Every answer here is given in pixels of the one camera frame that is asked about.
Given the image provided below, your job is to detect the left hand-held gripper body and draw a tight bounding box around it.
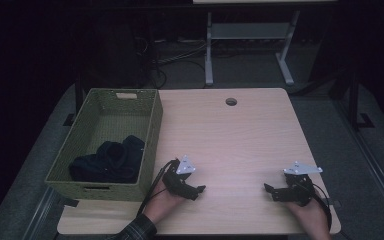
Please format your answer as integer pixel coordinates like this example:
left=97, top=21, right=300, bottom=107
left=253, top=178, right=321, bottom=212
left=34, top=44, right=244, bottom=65
left=161, top=154, right=197, bottom=198

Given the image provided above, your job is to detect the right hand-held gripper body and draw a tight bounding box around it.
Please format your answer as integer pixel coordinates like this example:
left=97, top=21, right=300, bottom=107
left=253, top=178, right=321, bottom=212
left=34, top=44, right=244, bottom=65
left=282, top=160, right=324, bottom=207

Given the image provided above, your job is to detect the black garment with white print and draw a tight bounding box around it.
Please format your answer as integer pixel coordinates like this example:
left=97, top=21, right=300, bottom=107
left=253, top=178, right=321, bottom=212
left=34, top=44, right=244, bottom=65
left=69, top=134, right=146, bottom=185

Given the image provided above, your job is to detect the green woven basket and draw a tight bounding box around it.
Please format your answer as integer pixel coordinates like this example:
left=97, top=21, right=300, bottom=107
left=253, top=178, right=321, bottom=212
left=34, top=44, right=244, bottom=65
left=44, top=87, right=164, bottom=203

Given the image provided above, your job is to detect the person's left hand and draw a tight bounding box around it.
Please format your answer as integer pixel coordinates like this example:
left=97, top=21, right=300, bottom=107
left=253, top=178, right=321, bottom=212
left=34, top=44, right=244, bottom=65
left=143, top=181, right=186, bottom=225

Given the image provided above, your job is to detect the person's right hand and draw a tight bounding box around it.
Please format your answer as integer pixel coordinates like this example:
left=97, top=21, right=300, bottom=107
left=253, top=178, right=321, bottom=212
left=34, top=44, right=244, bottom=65
left=286, top=199, right=333, bottom=233

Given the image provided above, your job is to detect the left hand-held gripper black cable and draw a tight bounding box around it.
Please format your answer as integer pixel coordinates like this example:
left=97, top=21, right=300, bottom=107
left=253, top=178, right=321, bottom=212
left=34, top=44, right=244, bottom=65
left=136, top=158, right=180, bottom=216

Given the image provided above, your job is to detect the hand-held gripper black cable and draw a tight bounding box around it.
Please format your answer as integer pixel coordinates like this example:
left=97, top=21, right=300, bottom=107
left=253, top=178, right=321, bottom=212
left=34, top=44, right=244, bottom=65
left=136, top=158, right=180, bottom=216
left=308, top=182, right=333, bottom=232

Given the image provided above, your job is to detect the right hand-held gripper black cable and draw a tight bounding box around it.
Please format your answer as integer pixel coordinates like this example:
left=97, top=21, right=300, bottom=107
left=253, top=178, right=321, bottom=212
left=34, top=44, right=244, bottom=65
left=308, top=182, right=333, bottom=232

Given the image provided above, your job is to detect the grey metal floor rail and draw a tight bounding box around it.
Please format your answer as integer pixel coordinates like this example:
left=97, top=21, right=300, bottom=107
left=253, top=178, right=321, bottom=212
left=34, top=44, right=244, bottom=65
left=22, top=186, right=59, bottom=240
left=332, top=99, right=384, bottom=232

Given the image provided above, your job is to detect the black metal stand post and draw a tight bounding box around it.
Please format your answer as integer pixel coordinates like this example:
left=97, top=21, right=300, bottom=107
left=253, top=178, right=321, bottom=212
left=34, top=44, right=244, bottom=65
left=347, top=64, right=376, bottom=132
left=74, top=74, right=85, bottom=115

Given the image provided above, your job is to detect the bundle of floor cables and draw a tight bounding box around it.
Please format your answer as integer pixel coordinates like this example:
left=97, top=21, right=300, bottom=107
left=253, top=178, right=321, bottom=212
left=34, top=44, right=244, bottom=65
left=133, top=35, right=212, bottom=90

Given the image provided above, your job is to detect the white metal desk frame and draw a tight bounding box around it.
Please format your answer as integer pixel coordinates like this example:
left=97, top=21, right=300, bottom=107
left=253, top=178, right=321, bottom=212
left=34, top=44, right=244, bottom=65
left=193, top=0, right=338, bottom=87

